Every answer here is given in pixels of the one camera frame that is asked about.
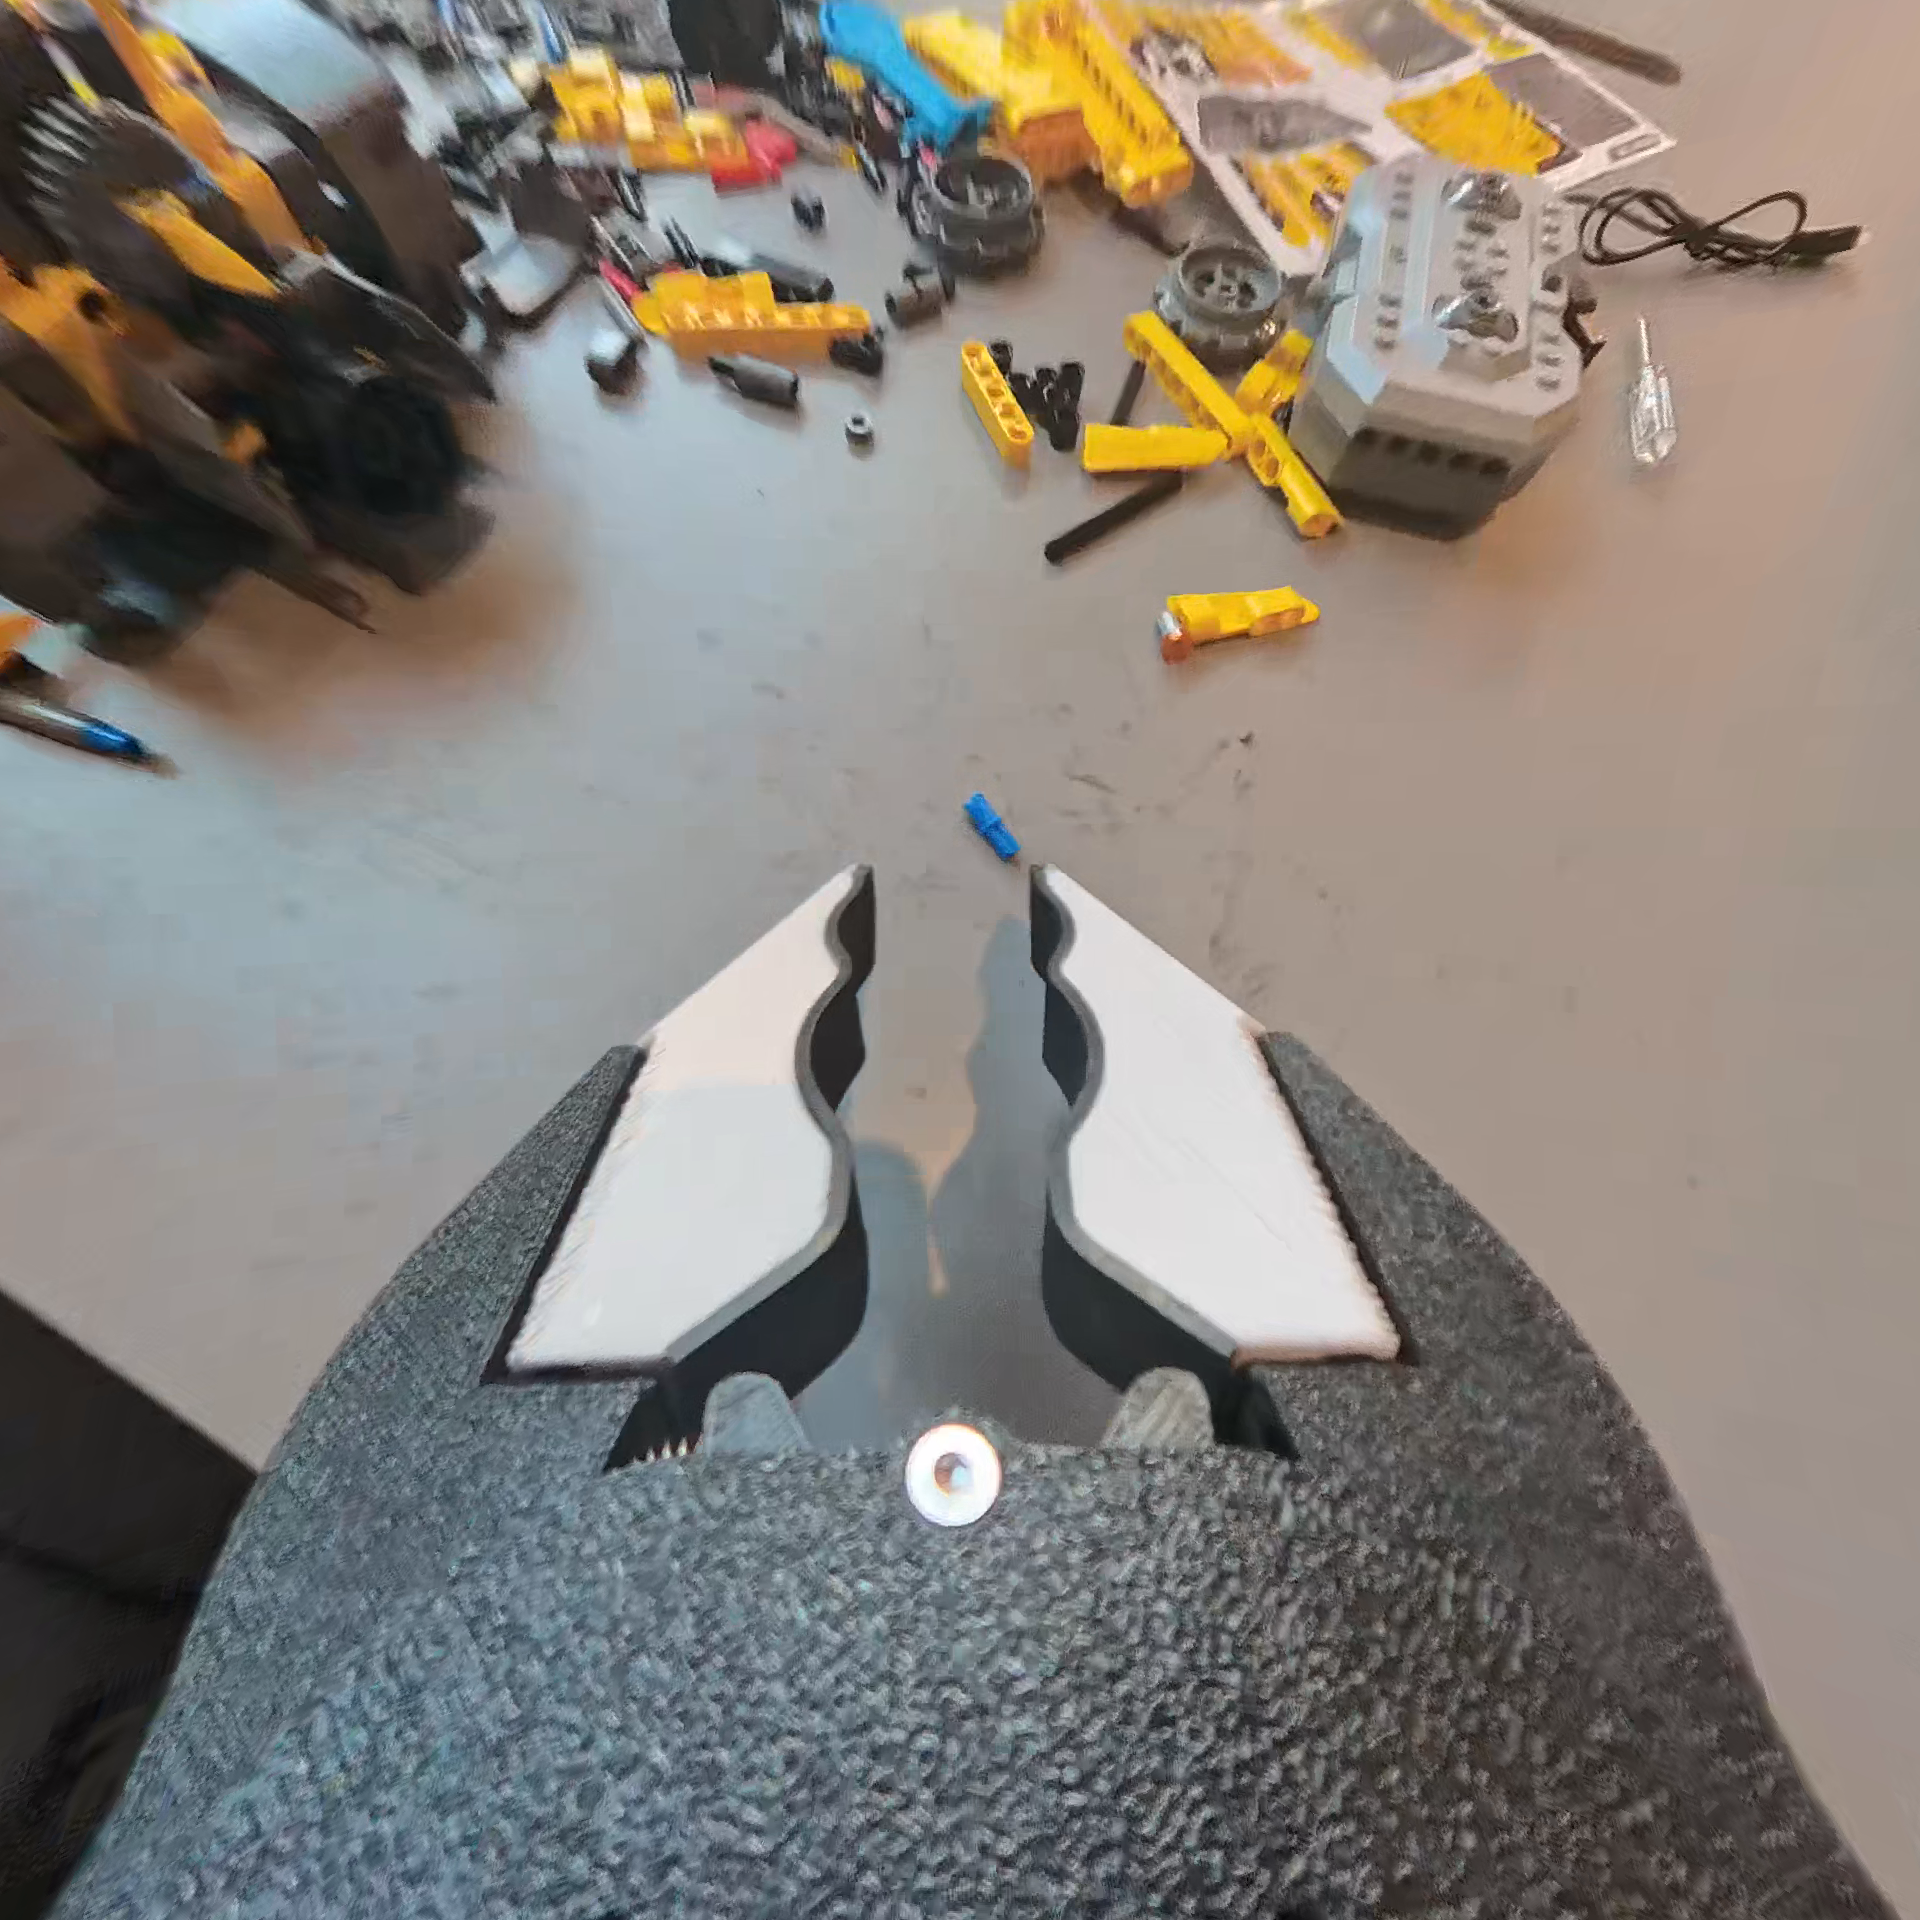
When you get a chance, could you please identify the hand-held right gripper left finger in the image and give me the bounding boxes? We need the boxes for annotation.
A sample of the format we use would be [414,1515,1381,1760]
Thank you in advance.
[502,861,888,1383]

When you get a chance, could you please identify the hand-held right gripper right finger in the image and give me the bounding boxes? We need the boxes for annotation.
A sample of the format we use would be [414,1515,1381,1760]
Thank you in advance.
[1027,863,1403,1368]

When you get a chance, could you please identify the grey desk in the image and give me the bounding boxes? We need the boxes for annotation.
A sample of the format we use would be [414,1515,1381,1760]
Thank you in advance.
[0,0,1920,1893]

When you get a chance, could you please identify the yellow brick with orange tip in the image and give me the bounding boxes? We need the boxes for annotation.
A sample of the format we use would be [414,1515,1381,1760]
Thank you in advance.
[1155,584,1325,665]

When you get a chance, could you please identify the black axle rod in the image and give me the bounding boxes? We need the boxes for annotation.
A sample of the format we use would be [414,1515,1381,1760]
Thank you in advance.
[1042,475,1190,566]

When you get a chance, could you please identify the person's black clothing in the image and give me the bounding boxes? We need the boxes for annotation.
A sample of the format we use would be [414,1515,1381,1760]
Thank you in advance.
[0,1288,256,1920]

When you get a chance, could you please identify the smooth yellow panel brick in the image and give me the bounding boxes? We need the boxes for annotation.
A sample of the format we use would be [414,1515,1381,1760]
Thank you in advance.
[1078,420,1233,477]

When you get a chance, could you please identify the long yellow beam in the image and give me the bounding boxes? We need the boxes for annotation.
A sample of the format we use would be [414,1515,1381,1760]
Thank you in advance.
[1123,305,1346,541]

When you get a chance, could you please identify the short yellow beam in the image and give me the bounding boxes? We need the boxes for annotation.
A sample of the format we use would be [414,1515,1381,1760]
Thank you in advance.
[961,340,1037,470]

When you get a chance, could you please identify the grey battery box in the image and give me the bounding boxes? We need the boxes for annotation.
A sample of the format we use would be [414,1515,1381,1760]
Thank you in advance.
[1286,151,1606,541]

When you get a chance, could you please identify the pile of loose building bricks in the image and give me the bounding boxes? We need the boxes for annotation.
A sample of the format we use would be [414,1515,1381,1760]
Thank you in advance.
[497,0,1203,452]

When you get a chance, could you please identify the grey gear hub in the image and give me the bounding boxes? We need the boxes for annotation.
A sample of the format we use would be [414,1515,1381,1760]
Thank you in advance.
[1152,241,1289,372]

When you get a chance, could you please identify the small clear screwdriver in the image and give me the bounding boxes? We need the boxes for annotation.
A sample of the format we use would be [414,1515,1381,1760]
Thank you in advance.
[1625,311,1678,470]

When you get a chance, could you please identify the dark grey wheel rim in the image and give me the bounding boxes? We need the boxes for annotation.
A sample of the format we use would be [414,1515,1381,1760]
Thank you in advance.
[913,152,1048,273]

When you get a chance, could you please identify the yellow toy vehicle model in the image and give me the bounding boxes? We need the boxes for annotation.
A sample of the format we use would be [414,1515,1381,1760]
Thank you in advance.
[0,0,505,662]

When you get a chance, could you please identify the blue beam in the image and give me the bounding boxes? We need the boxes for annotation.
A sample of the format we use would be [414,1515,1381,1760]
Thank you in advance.
[816,0,995,152]

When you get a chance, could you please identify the thin black usb cable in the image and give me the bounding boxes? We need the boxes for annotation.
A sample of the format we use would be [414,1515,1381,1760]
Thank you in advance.
[1580,184,1869,273]

